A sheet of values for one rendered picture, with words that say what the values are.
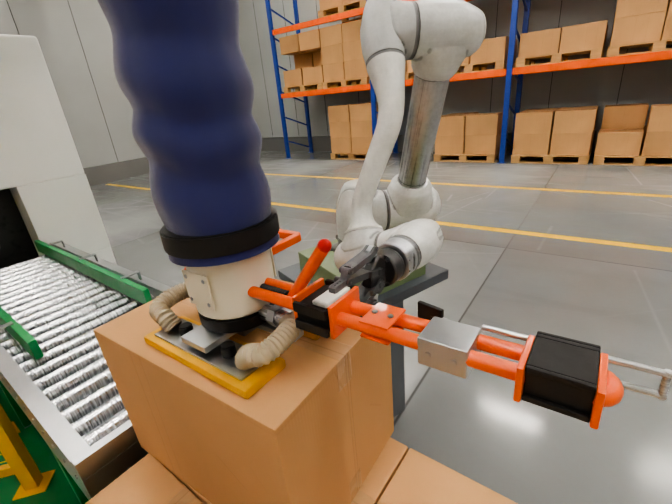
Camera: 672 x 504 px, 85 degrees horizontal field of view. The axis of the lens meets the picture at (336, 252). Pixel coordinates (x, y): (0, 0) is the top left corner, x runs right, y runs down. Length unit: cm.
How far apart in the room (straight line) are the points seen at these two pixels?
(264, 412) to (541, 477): 136
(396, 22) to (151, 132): 65
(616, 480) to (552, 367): 145
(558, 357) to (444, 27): 82
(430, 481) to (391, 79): 97
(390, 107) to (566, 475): 152
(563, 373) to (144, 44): 69
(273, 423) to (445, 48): 94
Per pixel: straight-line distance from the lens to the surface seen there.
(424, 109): 118
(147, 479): 122
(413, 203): 135
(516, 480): 179
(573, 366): 51
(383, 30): 104
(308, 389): 68
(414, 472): 107
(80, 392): 164
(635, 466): 201
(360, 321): 57
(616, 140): 762
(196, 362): 78
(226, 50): 68
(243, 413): 68
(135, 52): 68
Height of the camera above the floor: 141
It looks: 23 degrees down
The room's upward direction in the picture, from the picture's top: 5 degrees counter-clockwise
